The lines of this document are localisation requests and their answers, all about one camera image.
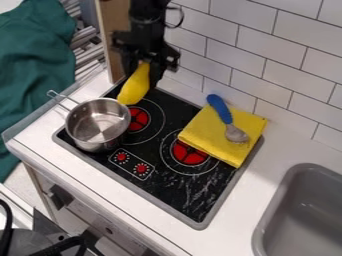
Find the yellow toy banana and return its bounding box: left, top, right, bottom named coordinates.
left=116, top=60, right=153, bottom=106

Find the wooden board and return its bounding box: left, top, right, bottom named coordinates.
left=93, top=0, right=133, bottom=84

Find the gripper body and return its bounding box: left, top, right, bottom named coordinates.
left=110, top=29, right=182, bottom=90

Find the toy sink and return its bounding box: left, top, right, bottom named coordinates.
left=251, top=162, right=342, bottom=256

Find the silver pot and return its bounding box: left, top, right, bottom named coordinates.
left=45, top=89, right=134, bottom=154

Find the green cloth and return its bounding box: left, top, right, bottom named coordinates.
left=0, top=0, right=78, bottom=184

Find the toy stove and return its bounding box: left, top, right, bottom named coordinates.
left=50, top=78, right=266, bottom=231

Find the yellow cloth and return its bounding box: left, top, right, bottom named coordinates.
left=176, top=104, right=269, bottom=169

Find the blue handled silver spoon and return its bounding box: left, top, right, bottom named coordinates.
left=205, top=93, right=252, bottom=145

